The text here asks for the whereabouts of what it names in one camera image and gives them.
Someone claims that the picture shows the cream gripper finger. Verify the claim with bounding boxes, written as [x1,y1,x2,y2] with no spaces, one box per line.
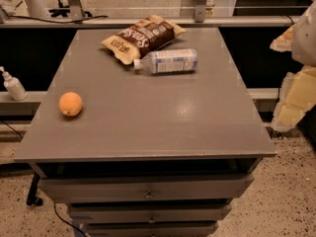
[271,65,316,132]
[270,25,295,52]

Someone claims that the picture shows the clear plastic water bottle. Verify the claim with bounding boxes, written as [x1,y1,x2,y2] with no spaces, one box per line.
[133,48,198,75]

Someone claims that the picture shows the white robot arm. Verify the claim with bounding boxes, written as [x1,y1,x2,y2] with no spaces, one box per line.
[270,1,316,132]

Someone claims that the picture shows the white pump dispenser bottle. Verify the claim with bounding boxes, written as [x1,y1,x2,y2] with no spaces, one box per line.
[0,66,28,101]

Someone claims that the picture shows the brown chip bag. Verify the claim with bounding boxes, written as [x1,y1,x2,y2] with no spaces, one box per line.
[102,15,186,65]

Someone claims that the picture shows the top grey drawer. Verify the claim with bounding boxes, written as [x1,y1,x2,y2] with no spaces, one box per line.
[39,174,254,203]

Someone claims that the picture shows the grey drawer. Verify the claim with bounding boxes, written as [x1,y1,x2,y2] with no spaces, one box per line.
[68,204,231,223]
[39,174,254,203]
[86,221,218,237]

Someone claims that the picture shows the grey drawer cabinet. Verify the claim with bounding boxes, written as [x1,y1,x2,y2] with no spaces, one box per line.
[13,28,277,237]

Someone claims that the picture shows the middle grey drawer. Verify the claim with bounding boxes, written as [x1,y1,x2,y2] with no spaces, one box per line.
[68,204,231,223]

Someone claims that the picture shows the orange fruit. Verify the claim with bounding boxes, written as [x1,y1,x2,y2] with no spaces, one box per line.
[58,92,83,117]

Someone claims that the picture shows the bottom grey drawer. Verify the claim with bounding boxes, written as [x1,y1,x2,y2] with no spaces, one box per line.
[86,221,218,237]

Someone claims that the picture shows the black caster leg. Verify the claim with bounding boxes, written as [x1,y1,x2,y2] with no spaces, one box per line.
[26,174,42,206]

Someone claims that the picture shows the grey metal rail frame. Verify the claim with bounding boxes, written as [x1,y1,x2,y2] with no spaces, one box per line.
[0,0,316,30]

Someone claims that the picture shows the black floor cable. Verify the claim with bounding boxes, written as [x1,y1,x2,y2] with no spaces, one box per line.
[52,202,87,237]

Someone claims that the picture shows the black cable on rail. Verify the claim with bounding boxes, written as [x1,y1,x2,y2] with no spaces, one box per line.
[9,14,109,24]

